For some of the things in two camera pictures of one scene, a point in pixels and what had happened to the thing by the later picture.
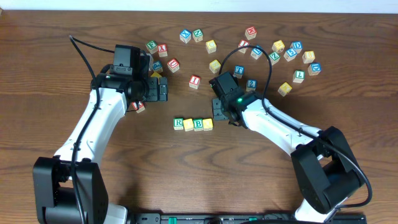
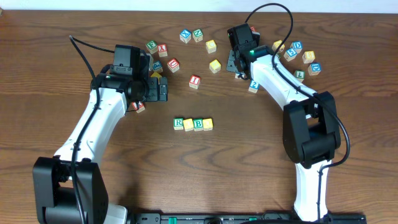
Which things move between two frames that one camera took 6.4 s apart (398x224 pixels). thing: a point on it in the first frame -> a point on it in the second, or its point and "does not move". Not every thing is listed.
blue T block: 239,71 does not move
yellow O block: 208,124 does not move
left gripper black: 158,89 does not move
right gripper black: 217,111 -> 232,64
